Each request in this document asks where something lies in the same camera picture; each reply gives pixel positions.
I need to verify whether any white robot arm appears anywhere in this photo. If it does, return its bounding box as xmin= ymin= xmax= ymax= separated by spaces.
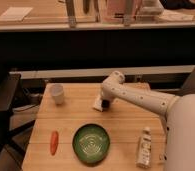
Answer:
xmin=101 ymin=71 xmax=195 ymax=171

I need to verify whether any white sponge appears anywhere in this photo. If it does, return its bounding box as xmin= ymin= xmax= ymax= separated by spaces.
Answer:
xmin=93 ymin=95 xmax=103 ymax=112

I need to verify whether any green round plate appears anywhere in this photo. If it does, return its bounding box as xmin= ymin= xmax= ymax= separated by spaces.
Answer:
xmin=72 ymin=124 xmax=110 ymax=165

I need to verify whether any white paper cup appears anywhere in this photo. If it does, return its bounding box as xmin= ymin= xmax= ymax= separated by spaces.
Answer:
xmin=50 ymin=84 xmax=64 ymax=105

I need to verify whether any orange carrot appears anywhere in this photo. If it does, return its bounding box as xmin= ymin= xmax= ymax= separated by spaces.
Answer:
xmin=50 ymin=131 xmax=59 ymax=155

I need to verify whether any white plastic bottle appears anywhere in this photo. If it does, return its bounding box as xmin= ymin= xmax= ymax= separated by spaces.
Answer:
xmin=136 ymin=127 xmax=152 ymax=168

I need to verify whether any black chair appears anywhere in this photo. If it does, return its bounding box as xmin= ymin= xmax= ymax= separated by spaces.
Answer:
xmin=0 ymin=72 xmax=37 ymax=168

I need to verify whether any white paper sheet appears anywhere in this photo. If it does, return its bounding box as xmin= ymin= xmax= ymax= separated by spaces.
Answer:
xmin=0 ymin=7 xmax=32 ymax=22

